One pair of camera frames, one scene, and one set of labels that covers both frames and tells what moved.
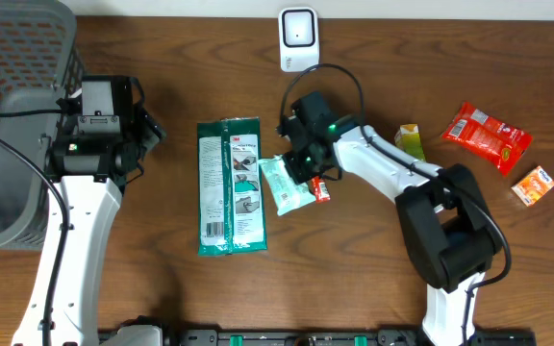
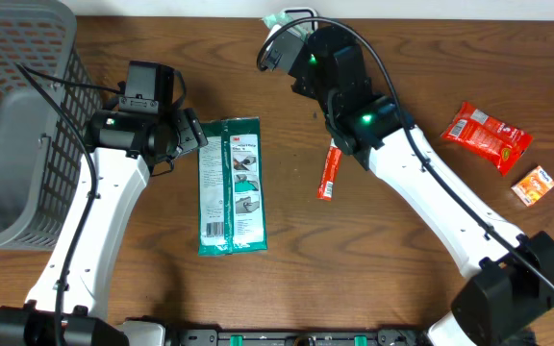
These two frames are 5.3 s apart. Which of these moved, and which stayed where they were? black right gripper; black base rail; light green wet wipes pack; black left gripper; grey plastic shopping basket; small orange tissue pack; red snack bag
Moved: black right gripper; black left gripper; light green wet wipes pack
Stayed: grey plastic shopping basket; small orange tissue pack; red snack bag; black base rail
